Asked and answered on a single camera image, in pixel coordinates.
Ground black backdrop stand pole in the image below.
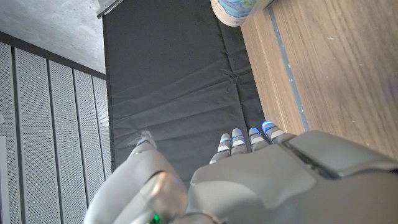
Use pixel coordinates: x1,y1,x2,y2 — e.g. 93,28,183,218
96,0,124,19

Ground perforated grey panel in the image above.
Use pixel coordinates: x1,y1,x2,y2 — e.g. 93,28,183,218
0,30,113,224

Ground map-printed cup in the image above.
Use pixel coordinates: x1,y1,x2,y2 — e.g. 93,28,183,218
210,0,275,27

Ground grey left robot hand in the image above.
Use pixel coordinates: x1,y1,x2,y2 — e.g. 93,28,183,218
83,120,398,224

